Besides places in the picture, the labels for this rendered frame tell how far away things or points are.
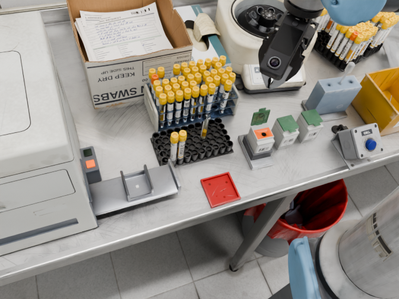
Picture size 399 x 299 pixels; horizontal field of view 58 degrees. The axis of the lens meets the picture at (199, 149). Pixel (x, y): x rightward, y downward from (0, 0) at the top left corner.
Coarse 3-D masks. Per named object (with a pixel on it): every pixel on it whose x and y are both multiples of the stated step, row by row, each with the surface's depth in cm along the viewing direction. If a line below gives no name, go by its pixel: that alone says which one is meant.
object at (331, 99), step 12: (324, 84) 84; (336, 84) 84; (348, 84) 85; (312, 96) 88; (324, 96) 84; (336, 96) 85; (348, 96) 87; (312, 108) 89; (324, 108) 88; (336, 108) 90; (324, 120) 91
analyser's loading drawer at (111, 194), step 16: (128, 176) 71; (144, 176) 72; (160, 176) 73; (176, 176) 71; (96, 192) 69; (112, 192) 70; (128, 192) 67; (144, 192) 70; (160, 192) 71; (176, 192) 72; (96, 208) 68; (112, 208) 68
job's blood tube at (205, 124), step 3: (207, 114) 75; (210, 114) 75; (204, 117) 75; (207, 117) 74; (204, 120) 76; (207, 120) 75; (204, 123) 76; (207, 123) 76; (204, 126) 77; (207, 126) 77; (204, 129) 78; (207, 129) 78; (201, 132) 79; (204, 132) 79; (201, 135) 80; (204, 135) 80; (201, 138) 81; (204, 138) 81
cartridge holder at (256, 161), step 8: (240, 136) 84; (240, 144) 84; (248, 144) 80; (248, 152) 81; (264, 152) 79; (248, 160) 81; (256, 160) 81; (264, 160) 81; (272, 160) 81; (256, 168) 81
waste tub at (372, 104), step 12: (372, 72) 88; (384, 72) 90; (396, 72) 92; (360, 84) 90; (372, 84) 87; (384, 84) 95; (396, 84) 95; (360, 96) 91; (372, 96) 88; (384, 96) 84; (396, 96) 96; (360, 108) 92; (372, 108) 88; (384, 108) 85; (396, 108) 95; (372, 120) 89; (384, 120) 86; (396, 120) 85; (384, 132) 89
